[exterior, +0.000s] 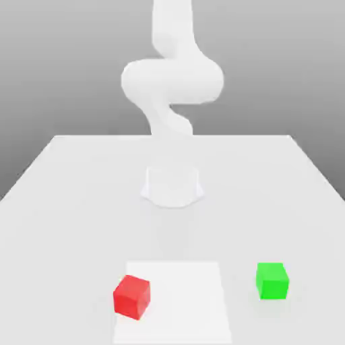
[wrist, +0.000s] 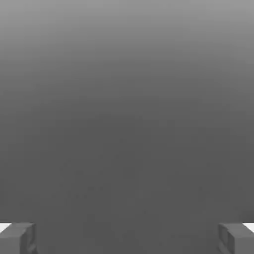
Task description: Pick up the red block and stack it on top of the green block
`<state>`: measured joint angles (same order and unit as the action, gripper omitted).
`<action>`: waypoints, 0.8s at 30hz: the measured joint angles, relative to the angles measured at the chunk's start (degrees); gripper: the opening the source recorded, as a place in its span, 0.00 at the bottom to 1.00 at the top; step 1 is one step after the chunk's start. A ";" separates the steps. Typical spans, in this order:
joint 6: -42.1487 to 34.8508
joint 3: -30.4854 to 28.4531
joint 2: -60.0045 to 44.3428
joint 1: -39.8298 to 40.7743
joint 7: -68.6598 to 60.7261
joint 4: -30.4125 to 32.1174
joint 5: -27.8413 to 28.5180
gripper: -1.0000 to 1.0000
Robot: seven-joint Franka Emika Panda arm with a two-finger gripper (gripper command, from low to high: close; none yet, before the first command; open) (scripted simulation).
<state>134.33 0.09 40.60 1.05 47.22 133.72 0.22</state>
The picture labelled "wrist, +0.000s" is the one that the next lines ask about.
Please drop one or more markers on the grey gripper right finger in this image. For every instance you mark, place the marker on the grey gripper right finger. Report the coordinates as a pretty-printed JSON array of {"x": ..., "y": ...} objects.
[{"x": 238, "y": 240}]

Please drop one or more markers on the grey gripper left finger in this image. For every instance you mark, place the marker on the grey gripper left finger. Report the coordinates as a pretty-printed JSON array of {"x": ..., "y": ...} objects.
[{"x": 15, "y": 239}]

